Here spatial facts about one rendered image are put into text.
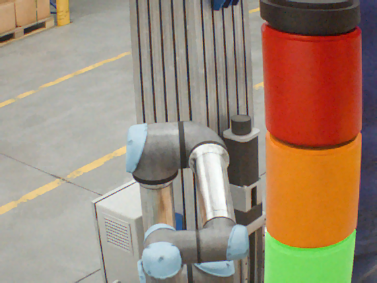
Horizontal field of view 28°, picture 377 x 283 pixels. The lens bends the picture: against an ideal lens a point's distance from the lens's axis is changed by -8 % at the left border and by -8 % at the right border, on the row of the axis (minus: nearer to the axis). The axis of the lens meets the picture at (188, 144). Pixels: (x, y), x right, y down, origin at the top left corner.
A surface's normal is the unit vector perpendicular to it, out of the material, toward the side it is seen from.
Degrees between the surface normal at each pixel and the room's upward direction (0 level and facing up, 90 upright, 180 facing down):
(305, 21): 90
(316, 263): 90
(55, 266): 0
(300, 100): 90
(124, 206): 0
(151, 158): 91
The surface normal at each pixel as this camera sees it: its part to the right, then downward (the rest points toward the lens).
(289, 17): -0.46, 0.37
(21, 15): 0.73, 0.22
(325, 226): 0.04, 0.39
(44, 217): -0.05, -0.92
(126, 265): -0.65, 0.33
